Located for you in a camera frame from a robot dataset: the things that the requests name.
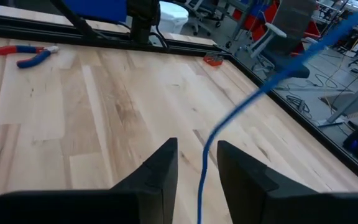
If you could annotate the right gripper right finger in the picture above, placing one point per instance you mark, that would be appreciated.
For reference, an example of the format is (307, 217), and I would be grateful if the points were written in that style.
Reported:
(259, 199)

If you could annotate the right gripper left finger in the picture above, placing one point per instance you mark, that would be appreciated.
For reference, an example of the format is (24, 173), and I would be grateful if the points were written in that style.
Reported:
(120, 205)

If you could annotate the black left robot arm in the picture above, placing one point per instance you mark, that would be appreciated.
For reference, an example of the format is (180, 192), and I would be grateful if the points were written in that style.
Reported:
(143, 18)

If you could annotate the small red object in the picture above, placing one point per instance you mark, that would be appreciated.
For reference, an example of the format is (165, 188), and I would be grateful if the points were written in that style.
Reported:
(213, 59)

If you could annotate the grey office chair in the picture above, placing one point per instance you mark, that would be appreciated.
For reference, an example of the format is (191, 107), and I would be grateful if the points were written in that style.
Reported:
(291, 21)
(204, 12)

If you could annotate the metal shelf rack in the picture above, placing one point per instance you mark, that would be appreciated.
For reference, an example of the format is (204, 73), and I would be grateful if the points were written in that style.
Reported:
(238, 18)

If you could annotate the white waste bin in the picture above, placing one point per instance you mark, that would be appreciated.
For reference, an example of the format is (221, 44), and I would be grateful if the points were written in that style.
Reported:
(172, 17)

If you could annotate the blue panel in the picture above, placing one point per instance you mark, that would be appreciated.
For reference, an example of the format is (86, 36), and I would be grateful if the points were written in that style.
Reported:
(95, 7)

